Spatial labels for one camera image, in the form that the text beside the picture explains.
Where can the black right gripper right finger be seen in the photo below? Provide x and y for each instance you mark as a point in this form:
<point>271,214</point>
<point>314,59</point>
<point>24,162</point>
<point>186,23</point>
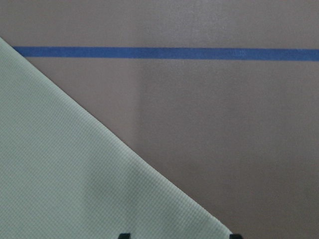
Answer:
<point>234,236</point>

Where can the olive green long-sleeve shirt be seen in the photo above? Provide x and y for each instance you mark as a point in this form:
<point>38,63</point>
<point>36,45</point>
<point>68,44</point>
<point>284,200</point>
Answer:
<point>64,175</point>

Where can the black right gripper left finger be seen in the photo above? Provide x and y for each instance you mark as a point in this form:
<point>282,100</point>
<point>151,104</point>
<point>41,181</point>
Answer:
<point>124,236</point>

